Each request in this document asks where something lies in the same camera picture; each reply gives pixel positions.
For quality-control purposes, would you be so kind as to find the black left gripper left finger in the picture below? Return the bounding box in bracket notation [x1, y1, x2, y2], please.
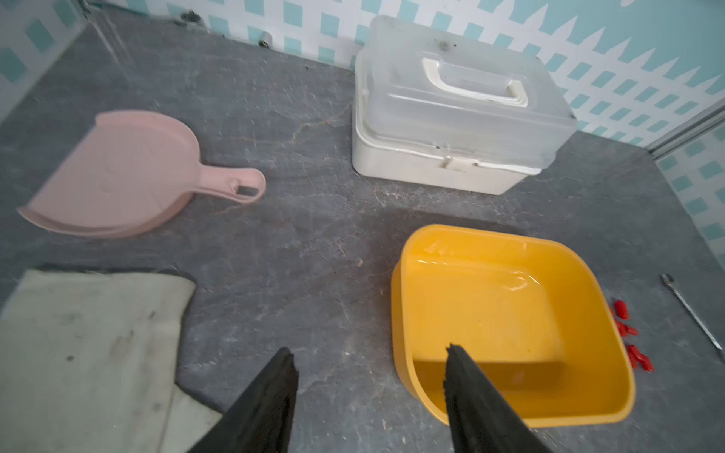
[191, 347, 299, 452]

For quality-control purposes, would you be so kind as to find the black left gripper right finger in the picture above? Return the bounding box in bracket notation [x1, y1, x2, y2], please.
[444, 345, 549, 452]

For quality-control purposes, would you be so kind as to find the white lidded plastic box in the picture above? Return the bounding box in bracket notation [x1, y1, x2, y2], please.
[352, 15, 578, 196]

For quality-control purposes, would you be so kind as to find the metal wrench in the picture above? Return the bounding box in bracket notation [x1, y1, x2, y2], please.
[659, 273, 724, 361]

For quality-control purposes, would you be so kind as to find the white work glove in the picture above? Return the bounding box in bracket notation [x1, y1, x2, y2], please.
[1, 270, 221, 452]

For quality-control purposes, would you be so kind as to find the red screw protection sleeve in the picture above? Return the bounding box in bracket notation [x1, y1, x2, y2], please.
[614, 299, 630, 320]
[626, 345, 644, 369]
[637, 355, 654, 372]
[615, 321, 639, 338]

